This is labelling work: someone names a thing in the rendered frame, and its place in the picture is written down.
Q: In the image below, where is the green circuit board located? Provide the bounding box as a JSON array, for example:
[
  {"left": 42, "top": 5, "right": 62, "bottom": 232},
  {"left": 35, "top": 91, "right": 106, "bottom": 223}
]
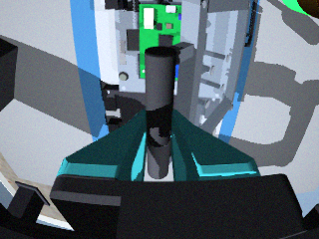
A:
[{"left": 140, "top": 4, "right": 181, "bottom": 78}]

